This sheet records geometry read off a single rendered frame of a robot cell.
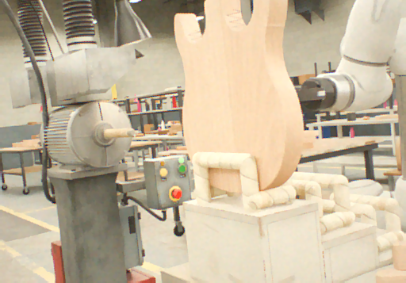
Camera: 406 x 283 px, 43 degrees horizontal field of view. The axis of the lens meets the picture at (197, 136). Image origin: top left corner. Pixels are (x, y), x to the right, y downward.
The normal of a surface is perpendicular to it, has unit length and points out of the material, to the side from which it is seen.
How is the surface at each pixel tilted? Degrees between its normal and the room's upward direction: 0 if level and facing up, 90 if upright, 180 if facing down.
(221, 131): 90
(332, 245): 90
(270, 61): 83
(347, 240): 90
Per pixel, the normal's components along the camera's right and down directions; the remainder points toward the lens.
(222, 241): -0.84, 0.12
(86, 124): 0.45, -0.07
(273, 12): 0.54, 0.28
